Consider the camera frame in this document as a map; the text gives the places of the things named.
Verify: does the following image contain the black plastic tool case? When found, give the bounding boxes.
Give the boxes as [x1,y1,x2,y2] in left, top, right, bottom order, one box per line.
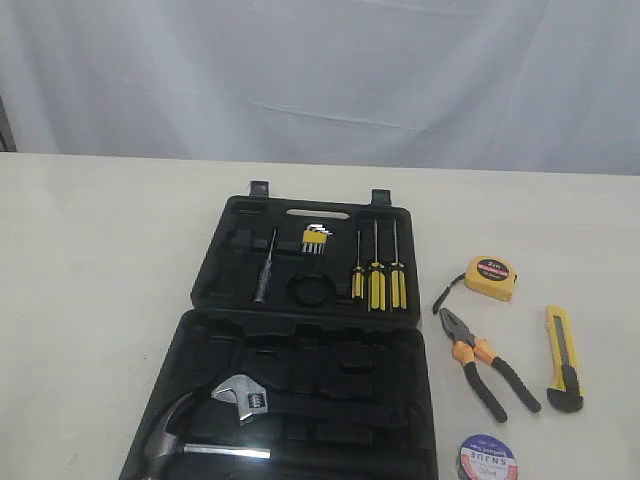
[121,181,438,479]

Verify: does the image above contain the yellow tape measure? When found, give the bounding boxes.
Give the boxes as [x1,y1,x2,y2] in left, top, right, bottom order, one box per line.
[432,256,517,315]

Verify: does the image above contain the orange black combination pliers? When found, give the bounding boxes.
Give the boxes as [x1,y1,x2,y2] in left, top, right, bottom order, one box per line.
[438,308,542,423]

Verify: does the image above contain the black electrical tape roll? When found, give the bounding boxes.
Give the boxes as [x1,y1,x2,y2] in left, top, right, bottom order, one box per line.
[456,434,519,480]

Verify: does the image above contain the yellow utility knife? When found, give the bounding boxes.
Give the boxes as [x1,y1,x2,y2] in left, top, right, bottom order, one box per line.
[545,305,584,413]

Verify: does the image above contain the yellow hex key set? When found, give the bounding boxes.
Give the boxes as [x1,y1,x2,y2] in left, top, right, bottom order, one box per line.
[301,224,332,255]

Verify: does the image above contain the small yellow black screwdriver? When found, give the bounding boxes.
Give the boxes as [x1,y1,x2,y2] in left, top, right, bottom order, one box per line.
[351,230,364,300]

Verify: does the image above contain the middle yellow black screwdriver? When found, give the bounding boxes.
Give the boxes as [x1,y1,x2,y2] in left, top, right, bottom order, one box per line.
[368,219,386,311]

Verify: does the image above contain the right yellow black screwdriver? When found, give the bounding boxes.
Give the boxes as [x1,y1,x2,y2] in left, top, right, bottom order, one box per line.
[391,219,407,310]

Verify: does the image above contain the white backdrop curtain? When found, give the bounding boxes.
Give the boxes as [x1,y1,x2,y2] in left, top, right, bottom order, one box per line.
[1,1,639,174]

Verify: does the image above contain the steel claw hammer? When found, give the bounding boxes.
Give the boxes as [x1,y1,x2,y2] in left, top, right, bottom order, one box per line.
[140,391,272,480]

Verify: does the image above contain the clear handle tester screwdriver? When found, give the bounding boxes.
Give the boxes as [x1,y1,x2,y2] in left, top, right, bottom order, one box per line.
[253,228,277,304]

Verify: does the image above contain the adjustable wrench black handle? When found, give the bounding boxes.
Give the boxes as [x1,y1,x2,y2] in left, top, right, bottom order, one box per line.
[211,374,408,428]

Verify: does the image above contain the black metal tripod frame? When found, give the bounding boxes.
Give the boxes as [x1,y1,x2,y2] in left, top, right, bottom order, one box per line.
[0,97,17,152]

